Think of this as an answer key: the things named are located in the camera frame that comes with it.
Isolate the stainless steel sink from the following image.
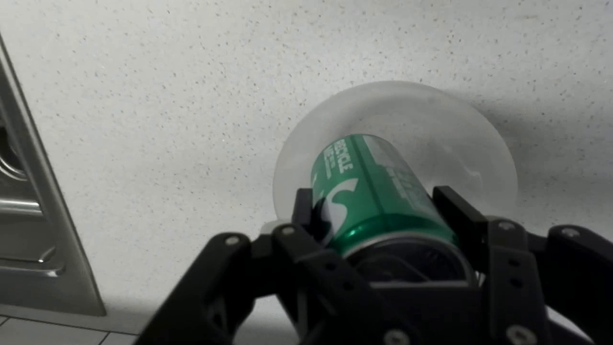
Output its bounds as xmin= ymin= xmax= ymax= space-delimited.
xmin=0 ymin=38 xmax=105 ymax=316

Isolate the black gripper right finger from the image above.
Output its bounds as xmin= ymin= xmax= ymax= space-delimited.
xmin=432 ymin=186 xmax=613 ymax=345

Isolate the green soda can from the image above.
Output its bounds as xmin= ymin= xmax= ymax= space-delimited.
xmin=310 ymin=134 xmax=471 ymax=284

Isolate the translucent white plastic bowl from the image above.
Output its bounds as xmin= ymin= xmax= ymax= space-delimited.
xmin=271 ymin=81 xmax=519 ymax=219

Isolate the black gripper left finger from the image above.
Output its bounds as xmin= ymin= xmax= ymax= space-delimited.
xmin=135 ymin=190 xmax=486 ymax=345

